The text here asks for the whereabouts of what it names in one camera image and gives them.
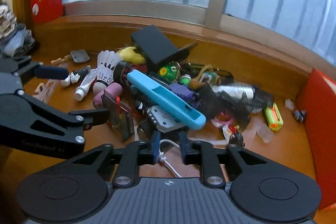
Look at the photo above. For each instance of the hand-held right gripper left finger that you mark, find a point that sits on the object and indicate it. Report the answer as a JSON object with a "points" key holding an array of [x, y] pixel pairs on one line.
{"points": [[156, 146]]}

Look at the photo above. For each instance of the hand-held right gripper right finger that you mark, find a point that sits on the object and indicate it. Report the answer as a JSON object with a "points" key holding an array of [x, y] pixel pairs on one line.
{"points": [[183, 148]]}

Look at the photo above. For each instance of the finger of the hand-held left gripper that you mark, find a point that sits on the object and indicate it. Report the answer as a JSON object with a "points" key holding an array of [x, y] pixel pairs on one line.
{"points": [[92, 117], [52, 72]]}

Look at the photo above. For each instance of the dark transparent plastic box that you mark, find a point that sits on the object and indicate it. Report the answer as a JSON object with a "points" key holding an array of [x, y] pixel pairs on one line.
{"points": [[212, 98]]}

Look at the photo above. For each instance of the wooden desktop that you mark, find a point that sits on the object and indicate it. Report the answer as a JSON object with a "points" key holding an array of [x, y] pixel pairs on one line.
{"points": [[262, 74]]}

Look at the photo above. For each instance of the clear plastic ruler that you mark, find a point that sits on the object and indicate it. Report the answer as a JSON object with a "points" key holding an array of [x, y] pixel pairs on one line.
{"points": [[51, 87]]}

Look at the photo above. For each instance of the stepped wooden puzzle piece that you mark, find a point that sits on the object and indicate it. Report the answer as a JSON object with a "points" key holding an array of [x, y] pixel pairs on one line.
{"points": [[61, 59]]}

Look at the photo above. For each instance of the comb-shaped wooden piece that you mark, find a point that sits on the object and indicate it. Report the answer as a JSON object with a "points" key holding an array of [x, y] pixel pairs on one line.
{"points": [[39, 89]]}

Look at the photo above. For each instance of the white black toy figure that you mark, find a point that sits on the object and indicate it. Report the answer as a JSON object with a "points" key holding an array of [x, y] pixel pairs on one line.
{"points": [[74, 76]]}

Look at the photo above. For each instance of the pink oblong eraser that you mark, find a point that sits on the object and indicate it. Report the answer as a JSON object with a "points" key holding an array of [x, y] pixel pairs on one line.
{"points": [[107, 95]]}

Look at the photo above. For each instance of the grey flat device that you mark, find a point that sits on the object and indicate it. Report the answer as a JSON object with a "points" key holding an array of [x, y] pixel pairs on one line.
{"points": [[80, 56]]}

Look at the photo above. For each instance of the white tube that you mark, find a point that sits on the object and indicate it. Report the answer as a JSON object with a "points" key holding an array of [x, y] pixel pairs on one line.
{"points": [[84, 86]]}

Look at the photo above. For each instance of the blue denim clothes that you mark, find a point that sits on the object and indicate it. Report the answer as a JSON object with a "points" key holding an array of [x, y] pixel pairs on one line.
{"points": [[18, 41]]}

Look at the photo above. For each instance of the blue plastic case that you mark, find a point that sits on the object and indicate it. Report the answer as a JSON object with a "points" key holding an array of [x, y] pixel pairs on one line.
{"points": [[168, 98]]}

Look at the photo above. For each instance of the white shuttlecock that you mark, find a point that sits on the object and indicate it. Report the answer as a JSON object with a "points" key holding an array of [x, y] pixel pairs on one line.
{"points": [[106, 66]]}

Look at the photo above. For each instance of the red black mouse figure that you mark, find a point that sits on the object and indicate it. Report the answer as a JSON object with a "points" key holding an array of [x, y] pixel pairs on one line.
{"points": [[236, 137]]}

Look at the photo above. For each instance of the purple toy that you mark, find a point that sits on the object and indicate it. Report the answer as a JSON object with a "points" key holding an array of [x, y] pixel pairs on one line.
{"points": [[183, 93]]}

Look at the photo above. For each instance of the small green figure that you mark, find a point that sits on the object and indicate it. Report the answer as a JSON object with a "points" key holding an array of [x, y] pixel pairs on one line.
{"points": [[185, 79]]}

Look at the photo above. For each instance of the yellow plush toy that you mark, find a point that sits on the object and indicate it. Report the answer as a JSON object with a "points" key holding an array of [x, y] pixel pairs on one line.
{"points": [[130, 55]]}

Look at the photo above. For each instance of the brown tree figure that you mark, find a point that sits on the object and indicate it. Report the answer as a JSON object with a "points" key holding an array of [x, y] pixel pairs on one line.
{"points": [[207, 77]]}

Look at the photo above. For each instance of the white paper roll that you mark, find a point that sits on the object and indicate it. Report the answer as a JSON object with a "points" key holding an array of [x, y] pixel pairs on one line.
{"points": [[233, 91]]}

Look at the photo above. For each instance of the green round toy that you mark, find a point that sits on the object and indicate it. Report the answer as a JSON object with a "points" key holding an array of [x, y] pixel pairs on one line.
{"points": [[168, 71]]}

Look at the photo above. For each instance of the black sunglasses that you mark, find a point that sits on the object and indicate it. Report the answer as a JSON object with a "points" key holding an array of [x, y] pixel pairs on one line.
{"points": [[225, 73]]}

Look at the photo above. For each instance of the black shuttlecock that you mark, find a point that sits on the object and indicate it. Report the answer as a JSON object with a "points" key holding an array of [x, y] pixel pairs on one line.
{"points": [[260, 102]]}

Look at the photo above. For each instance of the neon green toy gun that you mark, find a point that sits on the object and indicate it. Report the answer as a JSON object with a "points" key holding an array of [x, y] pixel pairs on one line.
{"points": [[274, 116]]}

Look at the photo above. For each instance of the black box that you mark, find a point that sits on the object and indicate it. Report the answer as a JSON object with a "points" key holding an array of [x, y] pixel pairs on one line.
{"points": [[157, 45]]}

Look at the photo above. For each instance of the small clear plastic piece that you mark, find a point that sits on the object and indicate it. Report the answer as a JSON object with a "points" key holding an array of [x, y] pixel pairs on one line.
{"points": [[289, 104]]}

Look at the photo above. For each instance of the small dark figure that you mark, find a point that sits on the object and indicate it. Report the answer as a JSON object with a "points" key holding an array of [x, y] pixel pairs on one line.
{"points": [[299, 115]]}

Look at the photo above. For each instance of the orange box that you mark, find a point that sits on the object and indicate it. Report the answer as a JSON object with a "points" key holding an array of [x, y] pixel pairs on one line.
{"points": [[320, 129]]}

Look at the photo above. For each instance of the grey metal bracket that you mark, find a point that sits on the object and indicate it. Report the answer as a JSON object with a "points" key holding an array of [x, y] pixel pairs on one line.
{"points": [[165, 119]]}

